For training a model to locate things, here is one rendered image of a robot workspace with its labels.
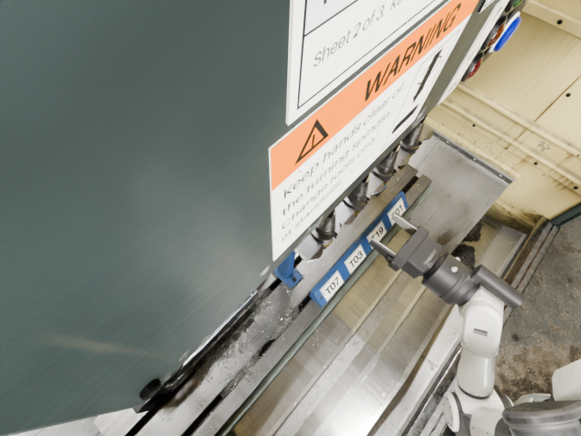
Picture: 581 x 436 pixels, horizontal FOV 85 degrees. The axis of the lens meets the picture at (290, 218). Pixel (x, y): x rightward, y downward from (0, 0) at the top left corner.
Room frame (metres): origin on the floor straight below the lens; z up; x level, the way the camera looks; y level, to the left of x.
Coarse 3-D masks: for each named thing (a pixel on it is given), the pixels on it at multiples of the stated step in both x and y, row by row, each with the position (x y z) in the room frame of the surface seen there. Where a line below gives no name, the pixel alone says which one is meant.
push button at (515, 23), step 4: (516, 20) 0.30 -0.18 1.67; (520, 20) 0.30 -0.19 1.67; (512, 24) 0.29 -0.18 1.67; (516, 24) 0.29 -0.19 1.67; (508, 28) 0.29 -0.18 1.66; (512, 28) 0.29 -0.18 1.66; (516, 28) 0.30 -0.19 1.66; (504, 32) 0.29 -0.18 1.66; (508, 32) 0.29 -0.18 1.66; (512, 32) 0.29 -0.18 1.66; (504, 36) 0.29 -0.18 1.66; (508, 36) 0.29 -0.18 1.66; (500, 40) 0.29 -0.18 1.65; (504, 40) 0.29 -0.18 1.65; (508, 40) 0.30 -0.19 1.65; (496, 44) 0.29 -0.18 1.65; (500, 44) 0.29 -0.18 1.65; (504, 44) 0.29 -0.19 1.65; (496, 48) 0.29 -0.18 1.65; (500, 48) 0.29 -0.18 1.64
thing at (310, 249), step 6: (306, 240) 0.26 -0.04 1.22; (312, 240) 0.26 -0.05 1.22; (318, 240) 0.26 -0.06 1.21; (300, 246) 0.24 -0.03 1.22; (306, 246) 0.24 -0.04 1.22; (312, 246) 0.25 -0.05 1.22; (318, 246) 0.25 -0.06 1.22; (300, 252) 0.23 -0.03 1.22; (306, 252) 0.23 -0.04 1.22; (312, 252) 0.23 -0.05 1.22; (318, 252) 0.23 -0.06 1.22; (306, 258) 0.22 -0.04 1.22; (312, 258) 0.22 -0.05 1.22; (318, 258) 0.22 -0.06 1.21
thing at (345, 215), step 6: (342, 204) 0.35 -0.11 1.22; (336, 210) 0.33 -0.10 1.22; (342, 210) 0.34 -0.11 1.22; (348, 210) 0.34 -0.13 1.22; (354, 210) 0.34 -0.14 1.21; (336, 216) 0.32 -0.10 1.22; (342, 216) 0.32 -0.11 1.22; (348, 216) 0.32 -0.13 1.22; (342, 222) 0.31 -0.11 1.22; (348, 222) 0.31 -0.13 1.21
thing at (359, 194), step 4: (368, 176) 0.38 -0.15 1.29; (368, 180) 0.37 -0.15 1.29; (360, 184) 0.36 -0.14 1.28; (364, 184) 0.36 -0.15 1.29; (356, 188) 0.36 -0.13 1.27; (360, 188) 0.36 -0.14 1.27; (364, 188) 0.36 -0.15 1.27; (352, 192) 0.36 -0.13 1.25; (356, 192) 0.36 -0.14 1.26; (360, 192) 0.36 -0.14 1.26; (364, 192) 0.36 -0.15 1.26; (348, 196) 0.36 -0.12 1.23; (352, 196) 0.36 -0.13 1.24; (356, 196) 0.36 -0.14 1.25; (360, 196) 0.36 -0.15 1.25; (364, 196) 0.36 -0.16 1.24; (352, 200) 0.36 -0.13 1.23; (356, 200) 0.35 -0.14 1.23; (360, 200) 0.35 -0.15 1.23
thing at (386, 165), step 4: (392, 152) 0.45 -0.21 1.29; (396, 152) 0.45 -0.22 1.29; (388, 156) 0.45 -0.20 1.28; (392, 156) 0.45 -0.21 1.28; (396, 156) 0.45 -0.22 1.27; (384, 160) 0.45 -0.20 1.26; (388, 160) 0.45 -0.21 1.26; (392, 160) 0.45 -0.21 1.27; (380, 164) 0.45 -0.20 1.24; (384, 164) 0.44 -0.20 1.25; (388, 164) 0.44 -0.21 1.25; (392, 164) 0.45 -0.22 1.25; (380, 168) 0.44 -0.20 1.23; (384, 168) 0.44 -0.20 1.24; (388, 168) 0.44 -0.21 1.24; (392, 168) 0.45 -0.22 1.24; (384, 172) 0.44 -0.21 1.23
